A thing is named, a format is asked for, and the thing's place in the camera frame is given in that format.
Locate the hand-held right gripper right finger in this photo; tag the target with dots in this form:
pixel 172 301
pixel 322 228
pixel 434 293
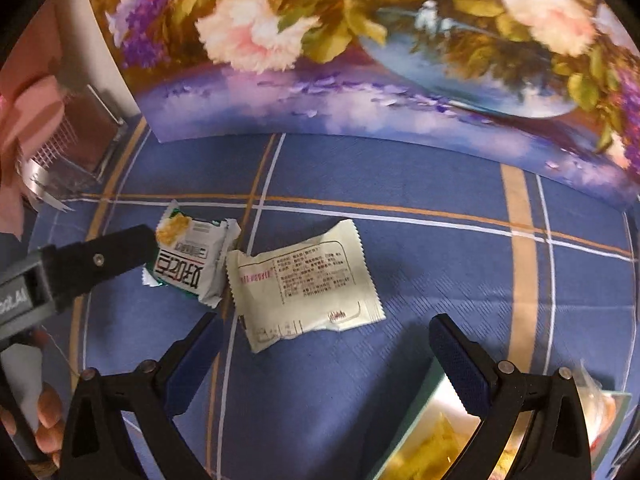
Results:
pixel 457 360

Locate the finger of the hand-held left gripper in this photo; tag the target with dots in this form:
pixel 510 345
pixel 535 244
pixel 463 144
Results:
pixel 100 262

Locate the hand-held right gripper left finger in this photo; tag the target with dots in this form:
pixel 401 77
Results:
pixel 197 360

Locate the white tray box teal rim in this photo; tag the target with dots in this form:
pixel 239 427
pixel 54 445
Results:
pixel 435 410

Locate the yellow snack packet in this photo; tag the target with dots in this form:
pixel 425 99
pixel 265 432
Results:
pixel 435 450

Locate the white dark-green snack packet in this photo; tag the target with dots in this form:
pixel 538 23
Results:
pixel 195 260

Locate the silver cream snack packet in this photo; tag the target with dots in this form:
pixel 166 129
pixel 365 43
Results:
pixel 305 285

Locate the person's left hand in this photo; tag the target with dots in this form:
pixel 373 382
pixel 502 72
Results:
pixel 50 410

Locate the blue plaid cloth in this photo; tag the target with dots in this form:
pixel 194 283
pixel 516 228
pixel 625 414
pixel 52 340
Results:
pixel 425 280

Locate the clear plastic box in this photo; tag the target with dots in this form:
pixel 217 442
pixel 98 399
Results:
pixel 85 130

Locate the pink flower bouquet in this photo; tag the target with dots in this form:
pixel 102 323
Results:
pixel 25 110

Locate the flower painting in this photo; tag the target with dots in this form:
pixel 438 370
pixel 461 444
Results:
pixel 350 60

